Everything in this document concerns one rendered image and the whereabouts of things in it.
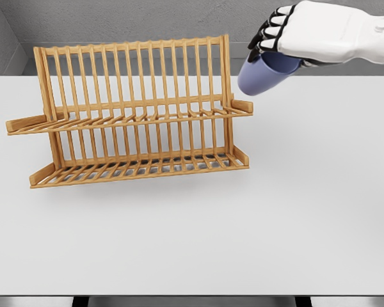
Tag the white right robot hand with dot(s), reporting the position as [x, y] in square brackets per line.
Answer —
[310, 30]

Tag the blue cup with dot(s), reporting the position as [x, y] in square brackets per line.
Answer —
[262, 75]

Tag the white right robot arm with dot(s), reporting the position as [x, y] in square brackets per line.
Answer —
[379, 35]

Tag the wooden two-tier dish rack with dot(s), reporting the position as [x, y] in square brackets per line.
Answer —
[137, 112]

